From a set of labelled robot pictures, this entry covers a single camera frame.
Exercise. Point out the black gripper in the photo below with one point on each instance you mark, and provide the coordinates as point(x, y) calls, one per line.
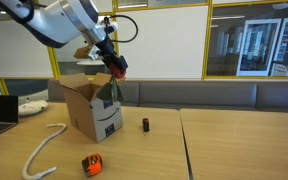
point(115, 63)

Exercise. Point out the green leafy plush toy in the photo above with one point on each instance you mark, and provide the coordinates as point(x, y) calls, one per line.
point(111, 91)

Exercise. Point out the small black orange connector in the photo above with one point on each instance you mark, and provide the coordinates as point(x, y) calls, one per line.
point(146, 125)

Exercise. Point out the orange black tape measure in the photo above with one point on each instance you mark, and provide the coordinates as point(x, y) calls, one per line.
point(92, 164)

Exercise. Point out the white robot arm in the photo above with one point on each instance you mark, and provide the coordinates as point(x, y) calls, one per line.
point(62, 21)

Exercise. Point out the brown cardboard box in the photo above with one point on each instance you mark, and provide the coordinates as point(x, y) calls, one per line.
point(94, 117)

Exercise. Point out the white rounded device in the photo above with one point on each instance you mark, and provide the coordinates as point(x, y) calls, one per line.
point(32, 107)

